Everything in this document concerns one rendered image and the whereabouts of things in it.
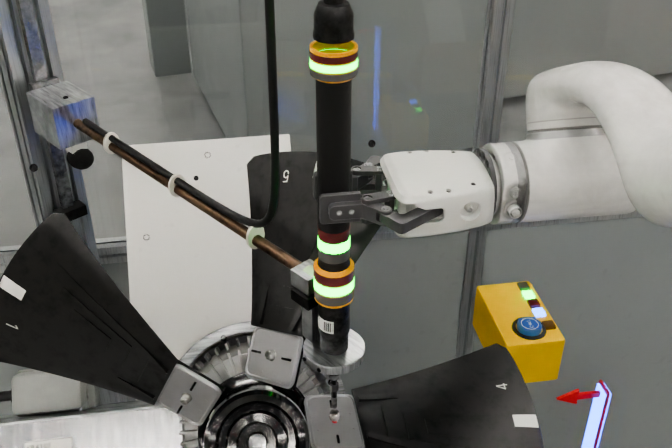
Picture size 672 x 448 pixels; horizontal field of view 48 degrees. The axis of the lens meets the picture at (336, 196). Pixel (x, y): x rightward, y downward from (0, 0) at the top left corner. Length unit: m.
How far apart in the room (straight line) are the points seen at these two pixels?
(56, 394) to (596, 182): 0.74
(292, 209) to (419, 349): 0.99
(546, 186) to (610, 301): 1.25
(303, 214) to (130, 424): 0.36
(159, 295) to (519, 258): 0.93
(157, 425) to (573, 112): 0.65
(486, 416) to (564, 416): 1.24
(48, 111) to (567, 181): 0.78
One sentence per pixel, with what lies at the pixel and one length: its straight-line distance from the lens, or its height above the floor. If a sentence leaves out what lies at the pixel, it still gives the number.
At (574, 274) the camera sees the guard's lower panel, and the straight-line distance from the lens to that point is 1.90.
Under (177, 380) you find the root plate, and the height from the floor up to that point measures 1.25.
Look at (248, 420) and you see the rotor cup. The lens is 0.89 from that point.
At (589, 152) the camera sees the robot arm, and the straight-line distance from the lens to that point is 0.79.
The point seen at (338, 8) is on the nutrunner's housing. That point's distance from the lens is 0.66.
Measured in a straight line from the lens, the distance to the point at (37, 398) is 1.12.
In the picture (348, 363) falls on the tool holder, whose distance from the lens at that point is 0.85.
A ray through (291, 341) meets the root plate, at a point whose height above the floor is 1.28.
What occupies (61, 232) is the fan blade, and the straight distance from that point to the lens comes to 0.92.
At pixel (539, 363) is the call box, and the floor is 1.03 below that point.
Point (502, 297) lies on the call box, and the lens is 1.35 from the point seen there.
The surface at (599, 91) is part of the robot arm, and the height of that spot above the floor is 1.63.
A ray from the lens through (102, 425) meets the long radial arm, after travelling 1.07.
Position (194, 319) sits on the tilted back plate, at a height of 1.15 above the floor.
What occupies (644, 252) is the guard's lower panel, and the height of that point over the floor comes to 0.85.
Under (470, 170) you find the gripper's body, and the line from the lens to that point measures 0.76.
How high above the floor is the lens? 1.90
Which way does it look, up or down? 31 degrees down
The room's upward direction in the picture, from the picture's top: straight up
